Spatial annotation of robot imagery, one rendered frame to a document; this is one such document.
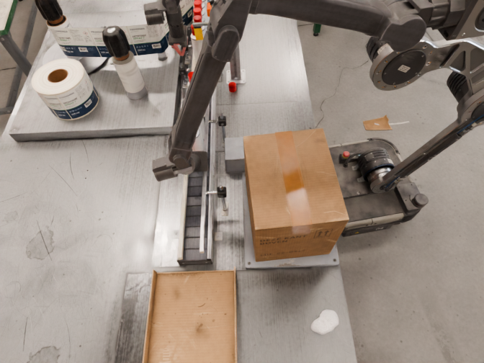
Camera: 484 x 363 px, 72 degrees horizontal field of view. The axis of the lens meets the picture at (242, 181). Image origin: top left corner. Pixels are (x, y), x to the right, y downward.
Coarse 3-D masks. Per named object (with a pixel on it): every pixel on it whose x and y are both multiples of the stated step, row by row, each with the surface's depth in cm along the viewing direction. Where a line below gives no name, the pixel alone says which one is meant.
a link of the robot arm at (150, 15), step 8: (160, 0) 116; (168, 0) 109; (144, 8) 115; (152, 8) 114; (160, 8) 114; (168, 8) 111; (176, 8) 113; (152, 16) 116; (160, 16) 116; (152, 24) 119
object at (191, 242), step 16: (208, 128) 131; (208, 144) 127; (208, 160) 124; (192, 176) 120; (208, 176) 120; (192, 192) 117; (192, 208) 114; (192, 224) 111; (192, 240) 108; (192, 256) 105
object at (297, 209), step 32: (320, 128) 99; (256, 160) 94; (288, 160) 93; (320, 160) 93; (256, 192) 89; (288, 192) 88; (320, 192) 88; (256, 224) 84; (288, 224) 84; (320, 224) 84; (256, 256) 102; (288, 256) 105
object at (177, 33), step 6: (168, 24) 121; (174, 24) 120; (180, 24) 121; (174, 30) 122; (180, 30) 122; (186, 30) 127; (174, 36) 124; (180, 36) 124; (186, 36) 126; (174, 42) 124; (180, 42) 124
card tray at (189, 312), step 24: (168, 288) 105; (192, 288) 105; (216, 288) 104; (168, 312) 101; (192, 312) 101; (216, 312) 101; (168, 336) 98; (192, 336) 98; (216, 336) 97; (144, 360) 92; (168, 360) 95; (192, 360) 94; (216, 360) 94
